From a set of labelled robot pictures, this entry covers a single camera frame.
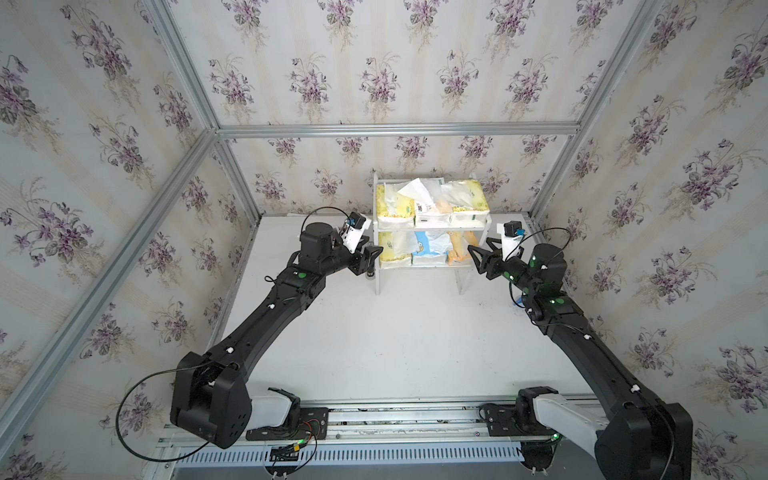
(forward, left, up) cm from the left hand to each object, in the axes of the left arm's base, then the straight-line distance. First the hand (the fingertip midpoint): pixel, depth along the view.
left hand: (376, 245), depth 77 cm
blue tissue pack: (+1, -13, -6) cm, 14 cm away
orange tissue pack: (+6, -25, -6) cm, 26 cm away
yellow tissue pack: (+5, -6, -7) cm, 11 cm away
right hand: (0, -28, +1) cm, 28 cm away
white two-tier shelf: (0, -27, +7) cm, 27 cm away
